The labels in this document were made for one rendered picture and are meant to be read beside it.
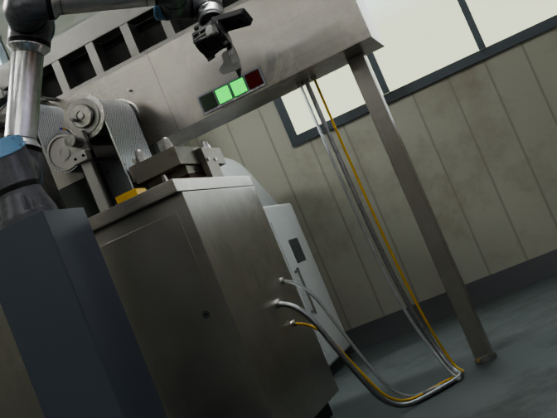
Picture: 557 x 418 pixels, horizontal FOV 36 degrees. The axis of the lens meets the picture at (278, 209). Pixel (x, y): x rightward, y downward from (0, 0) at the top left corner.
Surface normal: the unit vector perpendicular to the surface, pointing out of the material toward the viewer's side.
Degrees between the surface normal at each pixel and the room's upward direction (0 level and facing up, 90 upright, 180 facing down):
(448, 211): 90
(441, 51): 90
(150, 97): 90
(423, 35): 90
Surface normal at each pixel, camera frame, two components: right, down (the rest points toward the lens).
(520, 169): -0.27, 0.04
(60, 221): 0.88, -0.39
